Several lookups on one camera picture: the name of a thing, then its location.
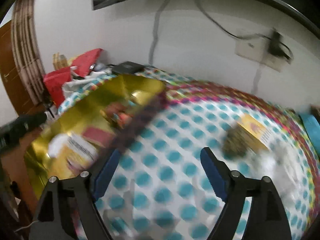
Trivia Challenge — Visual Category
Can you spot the brown wooden door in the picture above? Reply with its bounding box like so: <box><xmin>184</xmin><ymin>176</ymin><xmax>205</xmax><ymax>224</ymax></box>
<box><xmin>0</xmin><ymin>21</ymin><xmax>36</xmax><ymax>115</ymax></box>

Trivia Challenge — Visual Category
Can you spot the red gift bag front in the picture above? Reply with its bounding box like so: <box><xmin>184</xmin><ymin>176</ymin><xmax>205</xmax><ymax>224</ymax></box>
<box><xmin>43</xmin><ymin>67</ymin><xmax>71</xmax><ymax>108</ymax></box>

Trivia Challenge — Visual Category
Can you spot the red gift bag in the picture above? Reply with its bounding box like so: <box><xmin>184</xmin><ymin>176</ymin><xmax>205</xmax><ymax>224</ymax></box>
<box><xmin>43</xmin><ymin>67</ymin><xmax>71</xmax><ymax>108</ymax></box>
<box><xmin>71</xmin><ymin>48</ymin><xmax>103</xmax><ymax>77</ymax></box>

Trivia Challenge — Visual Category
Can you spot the white canvas bag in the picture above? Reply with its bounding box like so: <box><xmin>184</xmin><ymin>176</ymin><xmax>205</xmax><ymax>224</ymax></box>
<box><xmin>62</xmin><ymin>72</ymin><xmax>110</xmax><ymax>94</ymax></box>

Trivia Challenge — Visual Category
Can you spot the yellow small carton box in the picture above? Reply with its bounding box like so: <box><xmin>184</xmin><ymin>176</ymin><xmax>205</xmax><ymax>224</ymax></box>
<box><xmin>236</xmin><ymin>114</ymin><xmax>273</xmax><ymax>152</ymax></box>

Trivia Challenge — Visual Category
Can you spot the brown striped curtain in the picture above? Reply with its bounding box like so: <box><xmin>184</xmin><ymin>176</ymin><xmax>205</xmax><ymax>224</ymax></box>
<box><xmin>11</xmin><ymin>0</ymin><xmax>45</xmax><ymax>105</ymax></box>

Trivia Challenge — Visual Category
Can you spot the polka dot bed sheet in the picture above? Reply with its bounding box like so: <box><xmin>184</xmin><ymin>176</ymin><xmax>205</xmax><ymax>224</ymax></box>
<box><xmin>57</xmin><ymin>64</ymin><xmax>318</xmax><ymax>240</ymax></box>

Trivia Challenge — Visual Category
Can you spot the red gift bag rear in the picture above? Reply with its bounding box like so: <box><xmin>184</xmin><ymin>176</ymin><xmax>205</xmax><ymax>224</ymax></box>
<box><xmin>71</xmin><ymin>48</ymin><xmax>103</xmax><ymax>77</ymax></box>

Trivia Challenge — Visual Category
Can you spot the blue towel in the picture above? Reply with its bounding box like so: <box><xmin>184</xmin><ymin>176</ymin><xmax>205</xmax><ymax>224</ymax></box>
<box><xmin>299</xmin><ymin>113</ymin><xmax>320</xmax><ymax>155</ymax></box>

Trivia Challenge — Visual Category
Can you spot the black set-top box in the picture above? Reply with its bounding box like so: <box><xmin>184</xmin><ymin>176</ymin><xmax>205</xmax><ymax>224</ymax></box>
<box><xmin>111</xmin><ymin>61</ymin><xmax>144</xmax><ymax>75</ymax></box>

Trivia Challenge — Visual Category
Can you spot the black power adapter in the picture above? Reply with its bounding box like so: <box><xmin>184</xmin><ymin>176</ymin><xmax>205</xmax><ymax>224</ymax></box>
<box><xmin>267</xmin><ymin>30</ymin><xmax>287</xmax><ymax>58</ymax></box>

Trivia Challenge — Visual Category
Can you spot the white wall socket plate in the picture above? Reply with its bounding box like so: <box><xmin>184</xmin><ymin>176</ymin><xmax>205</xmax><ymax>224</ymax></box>
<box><xmin>235</xmin><ymin>29</ymin><xmax>293</xmax><ymax>72</ymax></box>

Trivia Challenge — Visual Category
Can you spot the television black cable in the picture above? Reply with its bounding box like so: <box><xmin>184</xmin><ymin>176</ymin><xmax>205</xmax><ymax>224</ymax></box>
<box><xmin>192</xmin><ymin>0</ymin><xmax>273</xmax><ymax>41</ymax></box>

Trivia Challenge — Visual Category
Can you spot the black power cable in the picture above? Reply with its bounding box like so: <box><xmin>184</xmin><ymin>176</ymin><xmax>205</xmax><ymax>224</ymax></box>
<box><xmin>149</xmin><ymin>0</ymin><xmax>175</xmax><ymax>66</ymax></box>

